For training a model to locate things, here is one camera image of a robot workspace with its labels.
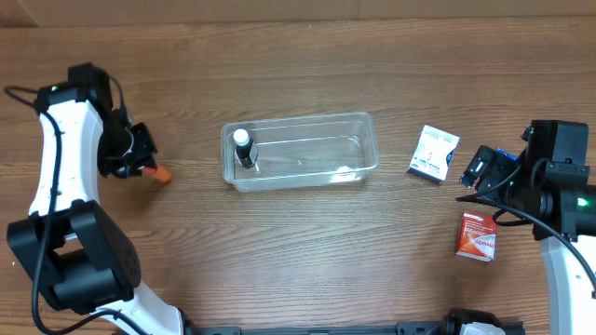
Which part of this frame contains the blue medicine box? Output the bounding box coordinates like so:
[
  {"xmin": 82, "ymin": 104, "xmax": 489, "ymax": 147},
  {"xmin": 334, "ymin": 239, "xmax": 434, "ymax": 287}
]
[{"xmin": 496, "ymin": 148, "xmax": 518, "ymax": 161}]

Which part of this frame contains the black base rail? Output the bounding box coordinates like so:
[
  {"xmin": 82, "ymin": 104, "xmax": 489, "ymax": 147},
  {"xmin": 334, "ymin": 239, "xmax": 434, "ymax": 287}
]
[{"xmin": 184, "ymin": 308, "xmax": 526, "ymax": 335}]

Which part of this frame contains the clear plastic container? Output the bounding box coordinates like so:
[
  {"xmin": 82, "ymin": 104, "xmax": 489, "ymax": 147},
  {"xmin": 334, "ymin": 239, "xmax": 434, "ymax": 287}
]
[{"xmin": 221, "ymin": 112, "xmax": 380, "ymax": 192}]

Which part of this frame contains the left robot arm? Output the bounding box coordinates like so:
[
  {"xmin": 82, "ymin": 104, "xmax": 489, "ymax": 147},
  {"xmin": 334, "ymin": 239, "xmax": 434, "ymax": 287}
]
[{"xmin": 7, "ymin": 63, "xmax": 196, "ymax": 334}]

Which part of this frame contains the white bandage box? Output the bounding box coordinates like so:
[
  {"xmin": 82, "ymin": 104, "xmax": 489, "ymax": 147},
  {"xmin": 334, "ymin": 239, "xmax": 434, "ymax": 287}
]
[{"xmin": 407, "ymin": 125, "xmax": 460, "ymax": 184}]

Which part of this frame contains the red medicine box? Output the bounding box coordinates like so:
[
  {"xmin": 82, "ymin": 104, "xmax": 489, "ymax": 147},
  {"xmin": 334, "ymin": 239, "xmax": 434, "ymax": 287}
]
[{"xmin": 455, "ymin": 211, "xmax": 497, "ymax": 262}]

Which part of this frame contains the right black cable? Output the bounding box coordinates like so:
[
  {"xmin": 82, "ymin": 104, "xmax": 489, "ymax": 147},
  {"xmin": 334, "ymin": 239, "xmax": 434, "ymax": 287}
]
[{"xmin": 454, "ymin": 157, "xmax": 596, "ymax": 299}]

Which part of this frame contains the orange tube white cap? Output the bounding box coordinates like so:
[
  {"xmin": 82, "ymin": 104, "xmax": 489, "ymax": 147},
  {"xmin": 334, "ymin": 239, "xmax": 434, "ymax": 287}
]
[{"xmin": 141, "ymin": 165, "xmax": 171, "ymax": 184}]

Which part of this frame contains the black cable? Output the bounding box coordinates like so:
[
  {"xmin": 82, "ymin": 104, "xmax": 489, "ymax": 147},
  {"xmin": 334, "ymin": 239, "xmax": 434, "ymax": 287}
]
[
  {"xmin": 3, "ymin": 86, "xmax": 150, "ymax": 335},
  {"xmin": 454, "ymin": 157, "xmax": 596, "ymax": 299}
]

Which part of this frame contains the black bottle white cap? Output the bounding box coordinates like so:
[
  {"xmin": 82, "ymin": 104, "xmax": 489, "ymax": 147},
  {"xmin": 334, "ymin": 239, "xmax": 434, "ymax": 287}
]
[{"xmin": 233, "ymin": 128, "xmax": 258, "ymax": 168}]

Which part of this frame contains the left black cable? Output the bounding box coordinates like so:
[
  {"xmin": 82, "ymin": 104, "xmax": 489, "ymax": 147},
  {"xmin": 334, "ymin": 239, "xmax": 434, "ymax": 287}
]
[{"xmin": 3, "ymin": 86, "xmax": 150, "ymax": 335}]

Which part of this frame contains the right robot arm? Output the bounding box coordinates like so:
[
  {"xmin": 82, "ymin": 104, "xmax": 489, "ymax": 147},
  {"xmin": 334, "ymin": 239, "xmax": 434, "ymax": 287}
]
[{"xmin": 460, "ymin": 120, "xmax": 595, "ymax": 334}]

